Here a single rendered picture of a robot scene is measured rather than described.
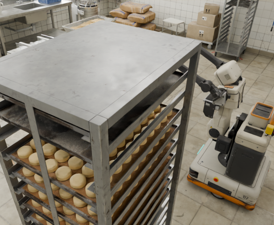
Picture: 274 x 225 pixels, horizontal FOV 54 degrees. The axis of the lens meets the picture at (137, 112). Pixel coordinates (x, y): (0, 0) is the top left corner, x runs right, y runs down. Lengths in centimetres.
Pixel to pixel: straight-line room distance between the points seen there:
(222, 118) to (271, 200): 101
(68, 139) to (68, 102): 15
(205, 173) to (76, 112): 219
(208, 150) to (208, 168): 26
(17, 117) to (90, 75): 28
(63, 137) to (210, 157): 221
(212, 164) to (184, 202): 46
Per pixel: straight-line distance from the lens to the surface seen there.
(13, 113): 94
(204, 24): 625
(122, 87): 72
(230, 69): 234
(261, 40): 639
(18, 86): 77
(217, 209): 281
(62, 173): 92
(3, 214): 287
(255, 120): 246
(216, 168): 275
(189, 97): 117
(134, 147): 86
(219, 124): 257
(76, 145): 76
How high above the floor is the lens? 217
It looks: 34 degrees down
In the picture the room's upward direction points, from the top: 2 degrees clockwise
